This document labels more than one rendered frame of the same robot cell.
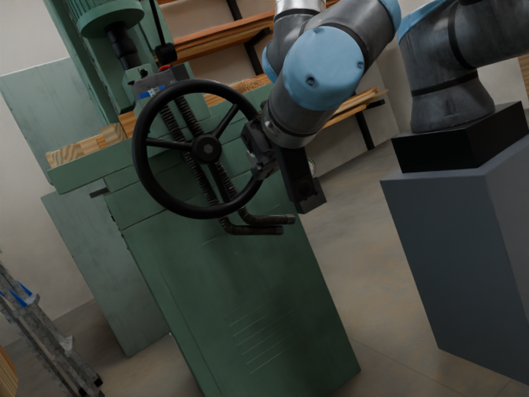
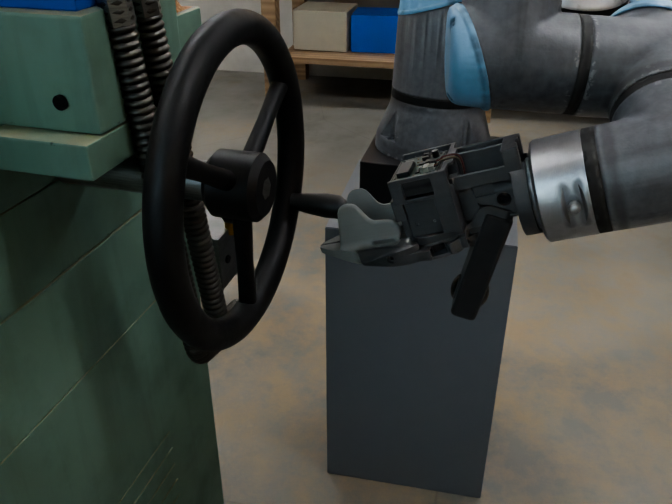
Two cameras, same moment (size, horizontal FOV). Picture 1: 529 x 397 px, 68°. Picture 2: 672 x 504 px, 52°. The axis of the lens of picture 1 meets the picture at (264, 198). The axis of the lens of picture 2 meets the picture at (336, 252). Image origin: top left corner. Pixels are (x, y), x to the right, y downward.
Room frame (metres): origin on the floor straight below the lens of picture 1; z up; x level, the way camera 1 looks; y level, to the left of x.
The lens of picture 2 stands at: (0.43, 0.46, 1.05)
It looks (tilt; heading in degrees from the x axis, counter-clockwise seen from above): 29 degrees down; 307
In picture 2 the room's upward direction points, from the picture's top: straight up
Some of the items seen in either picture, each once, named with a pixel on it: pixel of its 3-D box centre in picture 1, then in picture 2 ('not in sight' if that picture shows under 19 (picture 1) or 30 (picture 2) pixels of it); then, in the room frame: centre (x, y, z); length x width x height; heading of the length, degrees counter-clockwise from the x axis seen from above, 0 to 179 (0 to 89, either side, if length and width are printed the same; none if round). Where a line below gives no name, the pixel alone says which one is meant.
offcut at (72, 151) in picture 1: (72, 153); not in sight; (0.94, 0.37, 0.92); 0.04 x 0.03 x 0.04; 178
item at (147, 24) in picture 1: (152, 28); not in sight; (1.40, 0.12, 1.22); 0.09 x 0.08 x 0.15; 20
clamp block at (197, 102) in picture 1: (171, 113); (70, 51); (0.96, 0.13, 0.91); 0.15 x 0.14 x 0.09; 110
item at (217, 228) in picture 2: (301, 194); (195, 245); (1.10, -0.10, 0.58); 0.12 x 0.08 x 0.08; 20
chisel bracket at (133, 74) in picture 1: (142, 87); not in sight; (1.16, 0.20, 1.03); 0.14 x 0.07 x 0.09; 20
